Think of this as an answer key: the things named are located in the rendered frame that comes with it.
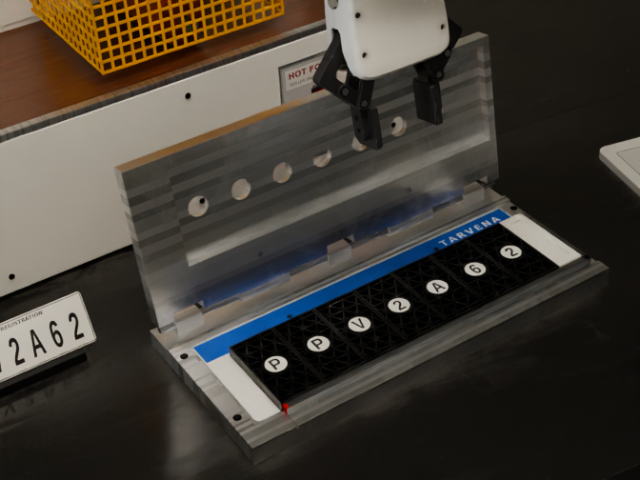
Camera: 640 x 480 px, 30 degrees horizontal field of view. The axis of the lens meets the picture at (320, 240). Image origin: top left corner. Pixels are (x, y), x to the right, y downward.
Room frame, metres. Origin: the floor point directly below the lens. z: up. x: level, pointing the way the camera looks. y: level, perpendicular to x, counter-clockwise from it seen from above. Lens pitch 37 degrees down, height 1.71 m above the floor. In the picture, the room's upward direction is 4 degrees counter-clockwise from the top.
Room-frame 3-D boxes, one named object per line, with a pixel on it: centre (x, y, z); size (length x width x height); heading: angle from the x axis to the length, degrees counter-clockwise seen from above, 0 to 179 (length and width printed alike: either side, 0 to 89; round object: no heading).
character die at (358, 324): (0.91, -0.03, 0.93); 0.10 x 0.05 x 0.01; 31
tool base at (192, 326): (0.96, -0.06, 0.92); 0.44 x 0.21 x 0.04; 121
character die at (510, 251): (1.01, -0.20, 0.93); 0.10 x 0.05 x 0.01; 31
